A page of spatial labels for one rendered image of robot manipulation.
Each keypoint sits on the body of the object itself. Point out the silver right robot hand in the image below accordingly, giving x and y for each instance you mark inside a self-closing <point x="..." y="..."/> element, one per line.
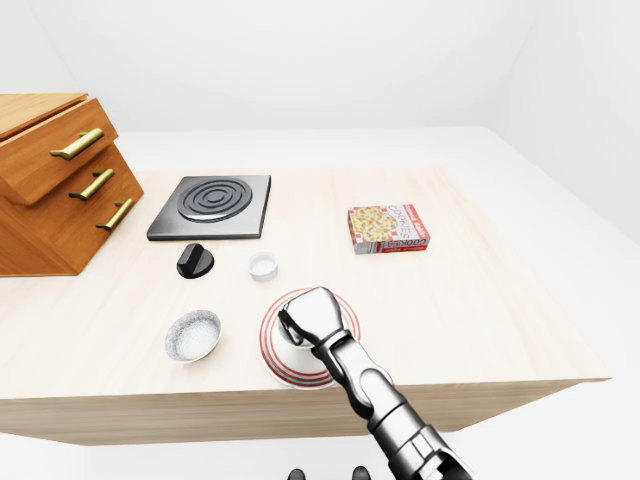
<point x="315" y="315"/>

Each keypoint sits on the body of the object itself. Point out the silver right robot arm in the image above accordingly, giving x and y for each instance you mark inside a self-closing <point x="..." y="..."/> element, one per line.
<point x="380" y="400"/>

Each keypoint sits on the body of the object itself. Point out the white plate with red rings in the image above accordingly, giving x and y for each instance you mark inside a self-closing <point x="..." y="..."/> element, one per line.
<point x="295" y="367"/>

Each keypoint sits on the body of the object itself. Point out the patterned grey white bowl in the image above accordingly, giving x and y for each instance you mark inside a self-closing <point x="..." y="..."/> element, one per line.
<point x="192" y="336"/>

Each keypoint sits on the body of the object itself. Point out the flat dark stove plate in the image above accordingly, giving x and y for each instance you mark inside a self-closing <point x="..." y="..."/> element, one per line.
<point x="215" y="212"/>

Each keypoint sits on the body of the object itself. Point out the small white ramekin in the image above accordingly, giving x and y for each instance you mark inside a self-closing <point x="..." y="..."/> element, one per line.
<point x="263" y="267"/>

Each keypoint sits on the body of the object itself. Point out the printed cookies box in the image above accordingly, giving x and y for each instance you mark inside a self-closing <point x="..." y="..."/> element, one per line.
<point x="380" y="225"/>

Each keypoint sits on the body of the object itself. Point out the round black knob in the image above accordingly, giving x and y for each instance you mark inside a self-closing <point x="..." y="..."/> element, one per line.
<point x="194" y="262"/>

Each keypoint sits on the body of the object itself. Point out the small dark shape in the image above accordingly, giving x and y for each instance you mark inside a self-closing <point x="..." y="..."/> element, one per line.
<point x="296" y="475"/>
<point x="360" y="473"/>

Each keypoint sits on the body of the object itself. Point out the wooden cabinet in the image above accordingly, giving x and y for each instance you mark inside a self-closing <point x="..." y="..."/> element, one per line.
<point x="30" y="245"/>

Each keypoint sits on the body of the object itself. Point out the large protruding wooden drawer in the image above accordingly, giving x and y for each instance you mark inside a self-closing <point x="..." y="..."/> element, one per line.
<point x="35" y="162"/>

